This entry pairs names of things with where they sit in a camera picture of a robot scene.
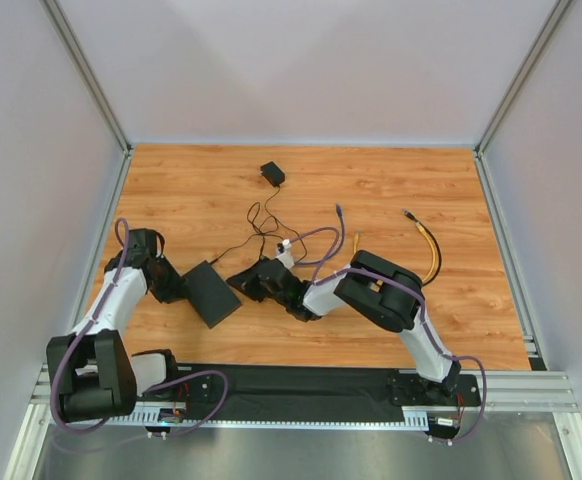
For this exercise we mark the black network switch box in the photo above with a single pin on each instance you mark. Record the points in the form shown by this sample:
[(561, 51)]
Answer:
[(209, 295)]

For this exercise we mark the left aluminium frame post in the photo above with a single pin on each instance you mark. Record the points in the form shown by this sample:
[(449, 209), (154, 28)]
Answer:
[(71, 43)]

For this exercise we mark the front aluminium frame rail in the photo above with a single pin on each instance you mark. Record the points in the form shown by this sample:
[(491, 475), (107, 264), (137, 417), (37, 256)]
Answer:
[(499, 390)]

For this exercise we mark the black power adapter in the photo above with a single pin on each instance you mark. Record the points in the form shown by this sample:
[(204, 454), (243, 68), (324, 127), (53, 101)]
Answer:
[(273, 174)]

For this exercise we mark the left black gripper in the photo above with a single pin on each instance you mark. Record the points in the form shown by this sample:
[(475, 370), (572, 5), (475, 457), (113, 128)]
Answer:
[(169, 282)]

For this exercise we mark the right aluminium frame post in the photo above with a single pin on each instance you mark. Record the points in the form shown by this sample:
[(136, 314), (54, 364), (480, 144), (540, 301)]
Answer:
[(537, 49)]

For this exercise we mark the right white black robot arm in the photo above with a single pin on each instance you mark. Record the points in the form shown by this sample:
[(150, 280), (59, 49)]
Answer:
[(387, 295)]

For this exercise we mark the aluminium frame post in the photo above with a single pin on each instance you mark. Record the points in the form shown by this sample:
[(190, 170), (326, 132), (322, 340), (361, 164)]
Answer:
[(71, 43), (537, 49)]

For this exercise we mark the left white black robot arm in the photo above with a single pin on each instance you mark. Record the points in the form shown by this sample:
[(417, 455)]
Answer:
[(91, 375)]

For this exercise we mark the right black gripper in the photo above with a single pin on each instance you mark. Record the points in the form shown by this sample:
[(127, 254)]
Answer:
[(261, 278)]

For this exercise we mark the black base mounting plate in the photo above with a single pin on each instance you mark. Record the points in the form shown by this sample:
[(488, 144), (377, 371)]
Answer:
[(203, 393)]

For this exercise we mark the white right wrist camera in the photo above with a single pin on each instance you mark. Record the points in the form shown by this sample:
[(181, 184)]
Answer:
[(284, 254)]

